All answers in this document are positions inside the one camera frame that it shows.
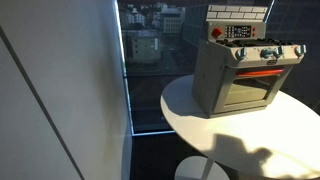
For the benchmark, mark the blue knob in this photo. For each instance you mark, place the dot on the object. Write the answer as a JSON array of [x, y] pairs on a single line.
[[278, 52], [266, 53], [241, 53], [300, 50]]

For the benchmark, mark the grey toy oven stove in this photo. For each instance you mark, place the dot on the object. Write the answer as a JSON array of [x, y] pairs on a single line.
[[216, 88]]

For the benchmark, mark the white table base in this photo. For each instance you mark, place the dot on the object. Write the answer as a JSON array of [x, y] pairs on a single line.
[[199, 168]]

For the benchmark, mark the red round timer knob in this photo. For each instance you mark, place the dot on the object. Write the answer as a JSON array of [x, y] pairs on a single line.
[[217, 32]]

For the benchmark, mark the round white table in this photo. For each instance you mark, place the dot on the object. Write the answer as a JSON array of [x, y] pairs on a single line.
[[281, 141]]

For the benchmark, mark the red oven door handle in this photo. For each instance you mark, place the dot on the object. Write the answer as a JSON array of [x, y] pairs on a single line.
[[259, 73]]

